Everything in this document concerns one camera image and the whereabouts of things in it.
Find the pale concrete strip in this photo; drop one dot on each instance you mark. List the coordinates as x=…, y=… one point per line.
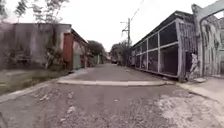
x=113, y=82

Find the utility pole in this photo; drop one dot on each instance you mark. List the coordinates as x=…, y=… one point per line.
x=128, y=40

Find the grey asphalt road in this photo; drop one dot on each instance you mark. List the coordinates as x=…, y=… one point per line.
x=110, y=103

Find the red and grey building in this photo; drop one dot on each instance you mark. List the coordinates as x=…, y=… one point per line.
x=75, y=50

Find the building with dark panels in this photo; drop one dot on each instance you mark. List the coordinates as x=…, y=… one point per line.
x=163, y=46

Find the tall thin trees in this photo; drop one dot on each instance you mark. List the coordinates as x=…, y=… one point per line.
x=40, y=10

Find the grass verge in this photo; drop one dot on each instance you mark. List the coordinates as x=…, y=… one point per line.
x=16, y=80

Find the pale concrete pavement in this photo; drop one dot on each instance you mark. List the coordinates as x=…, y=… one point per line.
x=208, y=88

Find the grey concrete wall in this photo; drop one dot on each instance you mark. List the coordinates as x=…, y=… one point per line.
x=30, y=43

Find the pale concrete gate frame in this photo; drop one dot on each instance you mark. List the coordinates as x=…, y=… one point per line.
x=210, y=40

